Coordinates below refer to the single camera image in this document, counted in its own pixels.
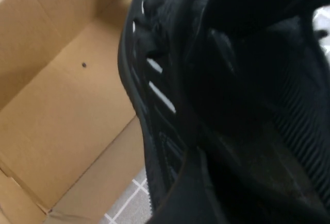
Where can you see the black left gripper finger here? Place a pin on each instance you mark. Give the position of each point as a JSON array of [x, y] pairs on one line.
[[188, 198]]

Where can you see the black knit sneaker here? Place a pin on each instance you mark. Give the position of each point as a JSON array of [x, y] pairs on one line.
[[232, 92]]

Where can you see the brown cardboard shoe box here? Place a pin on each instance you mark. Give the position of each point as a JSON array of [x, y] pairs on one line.
[[64, 105]]

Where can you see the grey white-grid tablecloth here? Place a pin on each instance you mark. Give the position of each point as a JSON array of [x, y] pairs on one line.
[[123, 203]]

